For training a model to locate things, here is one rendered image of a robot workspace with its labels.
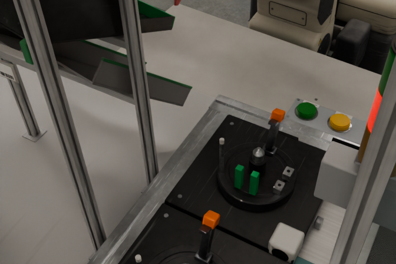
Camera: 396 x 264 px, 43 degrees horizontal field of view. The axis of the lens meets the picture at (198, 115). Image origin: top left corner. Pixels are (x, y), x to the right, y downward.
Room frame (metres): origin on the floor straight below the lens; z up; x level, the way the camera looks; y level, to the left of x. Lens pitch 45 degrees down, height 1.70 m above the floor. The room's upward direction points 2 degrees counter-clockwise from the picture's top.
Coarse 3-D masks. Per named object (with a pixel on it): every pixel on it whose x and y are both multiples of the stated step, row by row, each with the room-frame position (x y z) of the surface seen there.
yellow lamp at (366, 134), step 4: (364, 132) 0.36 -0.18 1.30; (368, 132) 0.35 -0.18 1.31; (364, 136) 0.36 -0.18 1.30; (368, 136) 0.35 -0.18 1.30; (364, 140) 0.36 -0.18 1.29; (364, 144) 0.35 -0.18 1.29; (360, 148) 0.36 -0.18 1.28; (364, 148) 0.35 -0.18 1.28; (360, 152) 0.36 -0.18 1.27; (364, 152) 0.35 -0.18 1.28; (360, 156) 0.35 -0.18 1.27; (360, 160) 0.35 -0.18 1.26
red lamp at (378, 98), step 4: (376, 96) 0.36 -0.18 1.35; (380, 96) 0.35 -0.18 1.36; (376, 100) 0.36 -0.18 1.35; (380, 100) 0.35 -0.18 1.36; (372, 104) 0.36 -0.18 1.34; (376, 104) 0.35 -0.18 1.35; (372, 108) 0.36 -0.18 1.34; (376, 108) 0.35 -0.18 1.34; (372, 112) 0.36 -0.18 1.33; (376, 112) 0.35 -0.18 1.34; (372, 116) 0.35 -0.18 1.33; (368, 120) 0.36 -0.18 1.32; (372, 120) 0.35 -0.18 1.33; (368, 124) 0.36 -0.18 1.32; (372, 124) 0.35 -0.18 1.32; (368, 128) 0.35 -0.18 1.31
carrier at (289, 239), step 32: (224, 128) 0.68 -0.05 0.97; (256, 128) 0.68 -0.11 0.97; (224, 160) 0.59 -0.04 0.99; (256, 160) 0.55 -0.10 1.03; (288, 160) 0.58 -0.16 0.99; (320, 160) 0.60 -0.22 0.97; (192, 192) 0.53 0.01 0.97; (224, 192) 0.52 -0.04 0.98; (256, 192) 0.51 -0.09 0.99; (288, 192) 0.51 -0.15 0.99; (224, 224) 0.47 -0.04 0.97; (256, 224) 0.46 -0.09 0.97; (288, 224) 0.46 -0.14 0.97; (288, 256) 0.40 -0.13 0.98
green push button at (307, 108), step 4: (300, 104) 0.74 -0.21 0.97; (304, 104) 0.74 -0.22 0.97; (308, 104) 0.74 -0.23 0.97; (312, 104) 0.74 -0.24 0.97; (300, 108) 0.73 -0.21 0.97; (304, 108) 0.73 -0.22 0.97; (308, 108) 0.73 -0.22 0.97; (312, 108) 0.73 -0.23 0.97; (296, 112) 0.73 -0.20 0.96; (300, 112) 0.72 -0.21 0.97; (304, 112) 0.72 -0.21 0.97; (308, 112) 0.72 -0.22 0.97; (312, 112) 0.72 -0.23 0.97; (300, 116) 0.72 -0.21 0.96; (304, 116) 0.71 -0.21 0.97; (308, 116) 0.71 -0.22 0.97; (312, 116) 0.71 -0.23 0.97
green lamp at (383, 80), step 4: (388, 52) 0.36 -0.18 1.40; (392, 52) 0.36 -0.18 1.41; (388, 56) 0.36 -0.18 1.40; (392, 56) 0.35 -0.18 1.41; (388, 60) 0.36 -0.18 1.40; (392, 60) 0.35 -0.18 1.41; (388, 64) 0.35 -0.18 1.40; (384, 68) 0.36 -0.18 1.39; (388, 68) 0.35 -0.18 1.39; (384, 72) 0.36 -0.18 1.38; (388, 72) 0.35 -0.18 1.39; (384, 76) 0.36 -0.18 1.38; (388, 76) 0.35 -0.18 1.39; (380, 80) 0.36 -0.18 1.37; (384, 80) 0.35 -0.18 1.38; (380, 84) 0.36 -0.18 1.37; (384, 84) 0.35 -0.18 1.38; (380, 88) 0.36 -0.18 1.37; (384, 88) 0.35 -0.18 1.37; (380, 92) 0.35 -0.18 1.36
